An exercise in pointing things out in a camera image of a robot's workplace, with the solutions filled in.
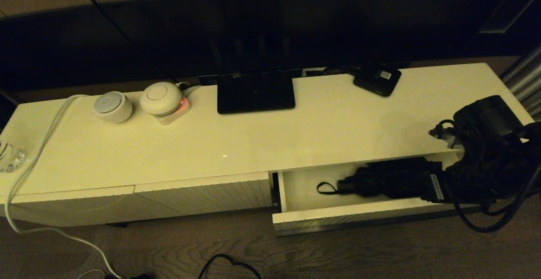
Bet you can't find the black umbrella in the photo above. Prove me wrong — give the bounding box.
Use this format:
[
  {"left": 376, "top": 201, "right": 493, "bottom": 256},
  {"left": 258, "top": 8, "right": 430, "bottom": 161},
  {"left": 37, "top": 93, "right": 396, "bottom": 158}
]
[{"left": 317, "top": 157, "right": 444, "bottom": 199}]

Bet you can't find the white ribbed front drawer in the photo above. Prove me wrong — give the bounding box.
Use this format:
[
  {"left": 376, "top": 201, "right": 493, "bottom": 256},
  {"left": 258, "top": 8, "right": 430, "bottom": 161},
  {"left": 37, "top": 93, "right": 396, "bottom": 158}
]
[{"left": 273, "top": 150, "right": 482, "bottom": 236}]

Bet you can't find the white TV cabinet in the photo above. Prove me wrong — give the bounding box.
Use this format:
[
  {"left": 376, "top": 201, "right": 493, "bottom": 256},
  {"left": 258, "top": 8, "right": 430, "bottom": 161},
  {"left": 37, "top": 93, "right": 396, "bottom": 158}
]
[{"left": 0, "top": 63, "right": 541, "bottom": 228}]

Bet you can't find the small black box with label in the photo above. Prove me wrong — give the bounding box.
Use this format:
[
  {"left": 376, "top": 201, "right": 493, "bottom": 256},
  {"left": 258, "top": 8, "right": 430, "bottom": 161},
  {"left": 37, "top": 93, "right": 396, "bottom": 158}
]
[{"left": 353, "top": 65, "right": 402, "bottom": 98}]

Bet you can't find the grey curtain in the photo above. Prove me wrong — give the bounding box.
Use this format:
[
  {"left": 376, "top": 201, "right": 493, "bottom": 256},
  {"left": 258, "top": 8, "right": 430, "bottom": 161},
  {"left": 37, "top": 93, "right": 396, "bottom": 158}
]
[{"left": 499, "top": 44, "right": 541, "bottom": 121}]

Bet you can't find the black flat television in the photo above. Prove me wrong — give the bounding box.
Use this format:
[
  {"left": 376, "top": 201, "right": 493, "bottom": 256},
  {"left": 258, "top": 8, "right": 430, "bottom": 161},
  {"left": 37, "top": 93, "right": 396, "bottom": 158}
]
[{"left": 0, "top": 0, "right": 514, "bottom": 93}]

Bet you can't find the white power strip red light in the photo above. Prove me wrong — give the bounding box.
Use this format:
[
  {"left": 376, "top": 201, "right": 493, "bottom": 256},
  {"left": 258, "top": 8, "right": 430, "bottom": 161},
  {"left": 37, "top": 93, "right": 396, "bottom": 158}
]
[{"left": 154, "top": 97, "right": 192, "bottom": 126}]

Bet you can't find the white round dome device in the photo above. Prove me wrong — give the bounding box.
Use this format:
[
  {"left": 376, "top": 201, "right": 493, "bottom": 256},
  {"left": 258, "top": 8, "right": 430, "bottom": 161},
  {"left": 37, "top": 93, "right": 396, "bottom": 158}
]
[{"left": 140, "top": 82, "right": 183, "bottom": 117}]

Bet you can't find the white speaker with grey top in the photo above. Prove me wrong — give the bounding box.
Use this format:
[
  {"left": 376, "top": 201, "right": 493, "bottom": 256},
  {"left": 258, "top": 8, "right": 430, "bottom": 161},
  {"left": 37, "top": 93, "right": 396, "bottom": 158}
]
[{"left": 94, "top": 92, "right": 134, "bottom": 124}]

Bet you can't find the ribbed white cabinet front panel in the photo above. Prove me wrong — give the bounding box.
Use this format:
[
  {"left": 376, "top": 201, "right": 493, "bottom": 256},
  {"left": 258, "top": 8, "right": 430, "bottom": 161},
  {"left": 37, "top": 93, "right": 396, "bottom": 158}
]
[{"left": 0, "top": 186, "right": 137, "bottom": 228}]

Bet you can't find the clear glass object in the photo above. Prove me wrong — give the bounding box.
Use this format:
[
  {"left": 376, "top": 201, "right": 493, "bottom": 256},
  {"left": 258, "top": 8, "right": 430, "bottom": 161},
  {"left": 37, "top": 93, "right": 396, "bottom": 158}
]
[{"left": 0, "top": 139, "right": 27, "bottom": 173}]

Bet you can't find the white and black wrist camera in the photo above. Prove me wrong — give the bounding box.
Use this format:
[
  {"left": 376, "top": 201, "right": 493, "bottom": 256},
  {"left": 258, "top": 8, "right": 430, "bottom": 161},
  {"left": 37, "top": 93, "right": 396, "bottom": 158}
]
[{"left": 429, "top": 127, "right": 463, "bottom": 149}]

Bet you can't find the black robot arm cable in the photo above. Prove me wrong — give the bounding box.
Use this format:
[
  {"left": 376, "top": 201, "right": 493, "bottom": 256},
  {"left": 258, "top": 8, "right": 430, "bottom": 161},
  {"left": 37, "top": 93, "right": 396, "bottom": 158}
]
[{"left": 450, "top": 178, "right": 541, "bottom": 233}]

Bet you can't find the dark wall frame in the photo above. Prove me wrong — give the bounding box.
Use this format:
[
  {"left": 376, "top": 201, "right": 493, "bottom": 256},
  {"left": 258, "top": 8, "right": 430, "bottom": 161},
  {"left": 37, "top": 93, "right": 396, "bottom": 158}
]
[{"left": 465, "top": 0, "right": 541, "bottom": 57}]

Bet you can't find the black television base plate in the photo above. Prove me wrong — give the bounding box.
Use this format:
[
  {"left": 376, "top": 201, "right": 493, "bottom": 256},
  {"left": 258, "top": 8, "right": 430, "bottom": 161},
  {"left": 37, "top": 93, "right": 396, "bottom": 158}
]
[{"left": 217, "top": 73, "right": 295, "bottom": 115}]

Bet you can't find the black cable loop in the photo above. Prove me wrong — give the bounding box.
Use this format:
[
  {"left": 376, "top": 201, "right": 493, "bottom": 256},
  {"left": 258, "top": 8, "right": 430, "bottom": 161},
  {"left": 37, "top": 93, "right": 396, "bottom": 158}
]
[{"left": 199, "top": 254, "right": 262, "bottom": 279}]

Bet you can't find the thin white plug cable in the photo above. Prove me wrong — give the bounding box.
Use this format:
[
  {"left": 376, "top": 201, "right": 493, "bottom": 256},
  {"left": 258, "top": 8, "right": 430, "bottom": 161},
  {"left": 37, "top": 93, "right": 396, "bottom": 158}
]
[{"left": 177, "top": 82, "right": 202, "bottom": 98}]

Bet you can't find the thick white power cable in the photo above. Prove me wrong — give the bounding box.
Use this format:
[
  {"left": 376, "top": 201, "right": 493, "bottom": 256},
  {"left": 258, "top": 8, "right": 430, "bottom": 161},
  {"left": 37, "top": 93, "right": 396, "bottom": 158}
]
[{"left": 5, "top": 95, "right": 124, "bottom": 279}]

